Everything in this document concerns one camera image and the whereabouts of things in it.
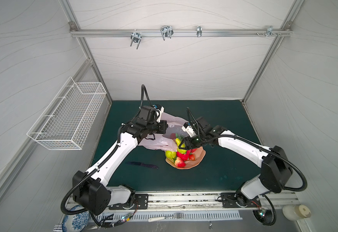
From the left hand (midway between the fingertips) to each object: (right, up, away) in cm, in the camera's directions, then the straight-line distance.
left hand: (170, 123), depth 77 cm
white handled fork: (+3, -45, -7) cm, 46 cm away
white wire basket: (-50, +1, -9) cm, 51 cm away
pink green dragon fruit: (+8, -20, +5) cm, 22 cm away
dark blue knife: (-16, -26, +9) cm, 31 cm away
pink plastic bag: (-1, -9, -3) cm, 9 cm away
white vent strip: (-14, -46, -7) cm, 48 cm away
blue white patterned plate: (-45, -46, -10) cm, 65 cm away
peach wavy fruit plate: (+17, -18, +7) cm, 26 cm away
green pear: (+6, -15, 0) cm, 16 cm away
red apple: (+5, -22, +1) cm, 22 cm away
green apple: (0, -18, +5) cm, 19 cm away
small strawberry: (+13, -20, +7) cm, 25 cm away
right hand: (+8, -11, +4) cm, 14 cm away
